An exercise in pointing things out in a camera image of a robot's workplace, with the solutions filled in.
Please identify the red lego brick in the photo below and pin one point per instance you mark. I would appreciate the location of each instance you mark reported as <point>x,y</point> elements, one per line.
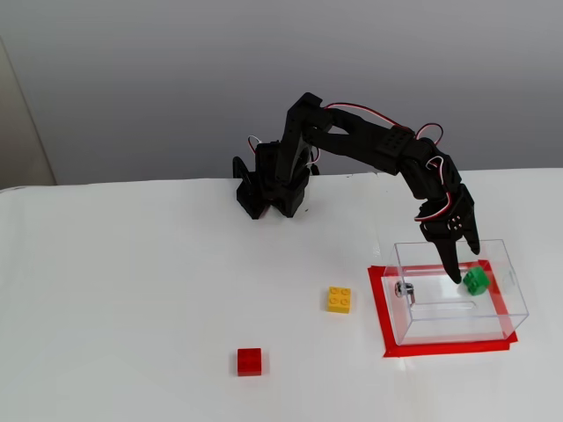
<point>249,362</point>

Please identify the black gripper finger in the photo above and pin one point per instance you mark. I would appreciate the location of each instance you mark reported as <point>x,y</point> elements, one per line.
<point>473,233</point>
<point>446,246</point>

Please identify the yellow lego brick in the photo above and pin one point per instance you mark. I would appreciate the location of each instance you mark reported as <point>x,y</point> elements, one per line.
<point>339,300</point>

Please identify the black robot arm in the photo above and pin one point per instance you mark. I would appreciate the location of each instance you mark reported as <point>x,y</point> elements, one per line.
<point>352,140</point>

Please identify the red tape frame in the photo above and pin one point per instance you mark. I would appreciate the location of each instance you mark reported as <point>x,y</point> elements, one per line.
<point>440,349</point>

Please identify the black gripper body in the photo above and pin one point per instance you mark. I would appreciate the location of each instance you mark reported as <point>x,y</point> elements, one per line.
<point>440,229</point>

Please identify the beige board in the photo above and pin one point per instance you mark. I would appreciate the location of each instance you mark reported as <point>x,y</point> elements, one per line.
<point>24,132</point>

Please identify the green lego brick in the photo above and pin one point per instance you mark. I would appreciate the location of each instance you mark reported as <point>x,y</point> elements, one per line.
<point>477,281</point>

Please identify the transparent plastic box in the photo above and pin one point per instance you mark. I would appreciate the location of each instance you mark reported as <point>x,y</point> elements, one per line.
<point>440,321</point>

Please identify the silver cam lock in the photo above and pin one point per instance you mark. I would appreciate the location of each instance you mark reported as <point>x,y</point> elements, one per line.
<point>404,290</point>

